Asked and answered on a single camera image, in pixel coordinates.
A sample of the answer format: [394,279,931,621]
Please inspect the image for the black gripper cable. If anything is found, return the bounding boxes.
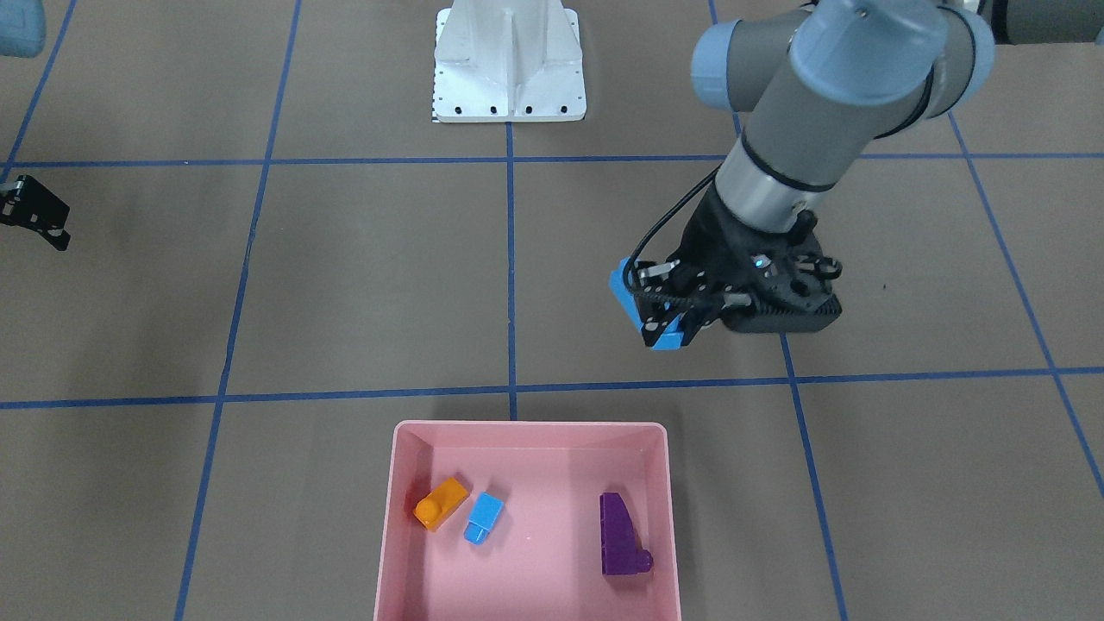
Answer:
[625,164,721,294]

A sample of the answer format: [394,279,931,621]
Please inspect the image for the purple toy block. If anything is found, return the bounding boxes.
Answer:
[599,492,654,575]

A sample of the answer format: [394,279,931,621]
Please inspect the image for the small blue toy block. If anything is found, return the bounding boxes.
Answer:
[464,492,505,546]

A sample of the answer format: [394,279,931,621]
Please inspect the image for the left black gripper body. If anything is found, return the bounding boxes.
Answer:
[628,185,843,346]

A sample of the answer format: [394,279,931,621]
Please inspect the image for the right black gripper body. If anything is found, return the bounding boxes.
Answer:
[1,173,72,252]

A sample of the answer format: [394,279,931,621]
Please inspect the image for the pink plastic box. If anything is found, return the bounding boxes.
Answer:
[372,420,682,620]

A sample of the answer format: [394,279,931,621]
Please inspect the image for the orange toy block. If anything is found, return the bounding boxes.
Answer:
[411,477,470,533]

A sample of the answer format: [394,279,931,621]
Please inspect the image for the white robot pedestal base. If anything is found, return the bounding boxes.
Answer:
[431,1,587,123]

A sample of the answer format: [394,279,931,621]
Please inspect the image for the brown paper table mat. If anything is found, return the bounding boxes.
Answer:
[3,1,1101,620]

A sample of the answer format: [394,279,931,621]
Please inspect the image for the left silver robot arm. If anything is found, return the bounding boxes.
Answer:
[611,1,1101,350]

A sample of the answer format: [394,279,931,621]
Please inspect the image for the long blue toy block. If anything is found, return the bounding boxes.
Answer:
[607,257,684,351]

